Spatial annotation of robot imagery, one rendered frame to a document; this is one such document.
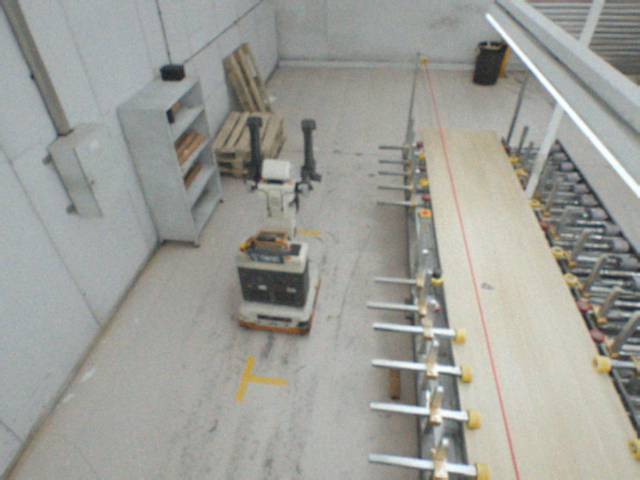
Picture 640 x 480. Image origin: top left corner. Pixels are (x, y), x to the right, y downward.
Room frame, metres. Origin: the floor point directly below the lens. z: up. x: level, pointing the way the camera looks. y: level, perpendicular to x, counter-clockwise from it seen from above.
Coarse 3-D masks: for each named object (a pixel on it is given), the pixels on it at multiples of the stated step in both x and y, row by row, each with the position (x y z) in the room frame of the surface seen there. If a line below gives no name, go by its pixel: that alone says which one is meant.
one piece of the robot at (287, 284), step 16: (272, 240) 2.30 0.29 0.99; (240, 256) 2.35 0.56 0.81; (288, 256) 2.29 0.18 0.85; (304, 256) 2.34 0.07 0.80; (240, 272) 2.34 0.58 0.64; (256, 272) 2.32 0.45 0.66; (272, 272) 2.30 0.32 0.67; (288, 272) 2.29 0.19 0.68; (304, 272) 2.30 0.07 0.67; (256, 288) 2.32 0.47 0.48; (272, 288) 2.30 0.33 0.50; (288, 288) 2.27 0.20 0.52; (304, 288) 2.27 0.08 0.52; (288, 304) 2.28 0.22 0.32; (304, 304) 2.26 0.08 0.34
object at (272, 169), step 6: (264, 162) 2.77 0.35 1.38; (270, 162) 2.76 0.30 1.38; (276, 162) 2.76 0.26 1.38; (282, 162) 2.75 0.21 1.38; (288, 162) 2.75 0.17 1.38; (264, 168) 2.74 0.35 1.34; (270, 168) 2.73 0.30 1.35; (276, 168) 2.72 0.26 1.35; (282, 168) 2.72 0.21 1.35; (288, 168) 2.72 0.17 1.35; (264, 174) 2.71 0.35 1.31; (270, 174) 2.70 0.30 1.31; (276, 174) 2.69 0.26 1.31; (282, 174) 2.69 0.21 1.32; (288, 174) 2.70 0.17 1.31; (288, 180) 2.71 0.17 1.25
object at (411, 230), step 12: (408, 216) 2.94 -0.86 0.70; (408, 228) 2.77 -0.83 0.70; (408, 240) 2.61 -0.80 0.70; (408, 252) 2.48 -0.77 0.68; (408, 264) 2.37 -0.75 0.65; (420, 324) 1.74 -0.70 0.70; (420, 360) 1.46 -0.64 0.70; (420, 372) 1.38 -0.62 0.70; (420, 384) 1.29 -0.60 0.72; (420, 396) 1.23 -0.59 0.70; (420, 420) 1.09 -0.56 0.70; (420, 432) 1.02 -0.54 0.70; (432, 432) 1.02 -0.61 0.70; (420, 444) 0.96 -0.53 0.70; (432, 444) 0.96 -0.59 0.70; (420, 456) 0.90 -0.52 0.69
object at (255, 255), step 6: (246, 246) 2.34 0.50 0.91; (252, 252) 2.24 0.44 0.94; (258, 252) 2.23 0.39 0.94; (264, 252) 2.23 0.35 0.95; (270, 252) 2.22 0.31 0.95; (276, 252) 2.22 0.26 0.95; (288, 252) 2.27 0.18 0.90; (252, 258) 2.29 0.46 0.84; (258, 258) 2.28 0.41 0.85; (264, 258) 2.26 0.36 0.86; (270, 258) 2.25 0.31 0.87; (276, 258) 2.23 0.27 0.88; (282, 258) 2.24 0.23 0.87
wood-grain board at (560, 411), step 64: (448, 128) 4.28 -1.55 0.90; (448, 192) 3.00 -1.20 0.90; (512, 192) 2.98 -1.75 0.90; (448, 256) 2.18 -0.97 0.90; (512, 256) 2.16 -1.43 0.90; (448, 320) 1.61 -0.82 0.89; (512, 320) 1.59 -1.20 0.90; (576, 320) 1.57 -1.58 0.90; (512, 384) 1.17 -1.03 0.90; (576, 384) 1.15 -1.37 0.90; (576, 448) 0.83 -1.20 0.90
